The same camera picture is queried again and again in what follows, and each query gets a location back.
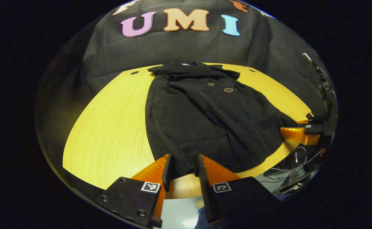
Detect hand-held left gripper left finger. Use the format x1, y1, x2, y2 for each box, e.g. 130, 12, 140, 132
93, 154, 172, 229

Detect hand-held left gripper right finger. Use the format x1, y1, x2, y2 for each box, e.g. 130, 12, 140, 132
197, 154, 280, 228

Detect black coat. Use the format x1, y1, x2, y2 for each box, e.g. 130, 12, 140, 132
145, 61, 299, 179

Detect person's blue jeans leg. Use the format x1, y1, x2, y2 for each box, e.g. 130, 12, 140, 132
194, 207, 216, 229

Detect dark floor equipment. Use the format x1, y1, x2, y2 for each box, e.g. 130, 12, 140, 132
257, 156, 320, 195

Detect black backdrop cloth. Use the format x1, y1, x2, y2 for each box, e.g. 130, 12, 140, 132
37, 0, 332, 166

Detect white cable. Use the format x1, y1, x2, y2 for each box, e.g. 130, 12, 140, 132
270, 146, 321, 174

